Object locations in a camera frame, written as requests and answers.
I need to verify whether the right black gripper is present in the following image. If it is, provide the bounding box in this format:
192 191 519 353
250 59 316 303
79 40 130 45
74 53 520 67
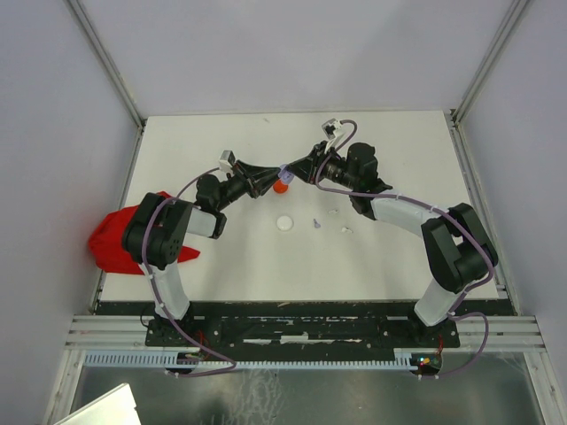
285 141 358 190

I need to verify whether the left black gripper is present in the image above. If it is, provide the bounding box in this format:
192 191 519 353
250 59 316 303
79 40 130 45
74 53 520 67
216 159 284 211

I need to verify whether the orange earbud charging case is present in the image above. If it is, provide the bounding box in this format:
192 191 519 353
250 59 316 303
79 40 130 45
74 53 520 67
273 180 289 194

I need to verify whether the purple earbud charging case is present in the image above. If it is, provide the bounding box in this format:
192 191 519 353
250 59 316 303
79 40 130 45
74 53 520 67
278 164 295 186

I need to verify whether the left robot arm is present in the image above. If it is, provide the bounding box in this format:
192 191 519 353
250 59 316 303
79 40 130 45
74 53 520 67
121 160 282 345

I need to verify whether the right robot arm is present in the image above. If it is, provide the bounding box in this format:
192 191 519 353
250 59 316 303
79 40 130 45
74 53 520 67
285 143 499 346

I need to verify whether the white earbud charging case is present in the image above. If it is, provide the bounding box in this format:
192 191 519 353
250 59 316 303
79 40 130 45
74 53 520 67
276 215 294 232

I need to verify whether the red cloth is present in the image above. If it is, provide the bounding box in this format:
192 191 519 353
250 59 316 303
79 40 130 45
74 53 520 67
88 192 202 274

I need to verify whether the circuit board with leds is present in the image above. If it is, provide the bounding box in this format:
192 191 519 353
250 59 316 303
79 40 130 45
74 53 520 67
415 354 442 375

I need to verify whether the white box corner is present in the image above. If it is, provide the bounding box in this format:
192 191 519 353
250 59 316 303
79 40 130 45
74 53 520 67
57 383 141 425

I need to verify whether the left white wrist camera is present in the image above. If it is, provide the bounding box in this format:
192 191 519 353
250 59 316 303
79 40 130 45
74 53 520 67
219 150 236 174

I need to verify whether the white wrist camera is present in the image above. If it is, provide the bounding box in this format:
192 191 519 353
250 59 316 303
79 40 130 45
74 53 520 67
219 150 236 174
322 119 346 153

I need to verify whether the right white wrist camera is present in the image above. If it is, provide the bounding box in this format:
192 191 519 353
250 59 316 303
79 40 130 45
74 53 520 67
322 119 346 153

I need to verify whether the right aluminium corner post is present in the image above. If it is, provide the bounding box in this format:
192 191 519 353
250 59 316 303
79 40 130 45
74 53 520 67
450 0 532 125

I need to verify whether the aluminium corner post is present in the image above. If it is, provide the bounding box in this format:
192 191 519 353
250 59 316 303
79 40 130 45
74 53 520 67
450 0 532 125
66 0 147 129

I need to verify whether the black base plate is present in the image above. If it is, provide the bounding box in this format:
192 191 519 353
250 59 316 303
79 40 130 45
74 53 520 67
145 301 460 361

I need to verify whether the left aluminium corner post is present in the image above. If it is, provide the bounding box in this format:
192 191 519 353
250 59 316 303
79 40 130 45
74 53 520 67
66 0 147 129

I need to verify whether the white slotted cable duct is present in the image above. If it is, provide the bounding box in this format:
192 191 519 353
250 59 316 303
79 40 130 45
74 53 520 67
83 350 417 371

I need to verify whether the aluminium frame rail front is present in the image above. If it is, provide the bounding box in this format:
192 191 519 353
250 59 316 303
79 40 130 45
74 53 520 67
65 315 546 352

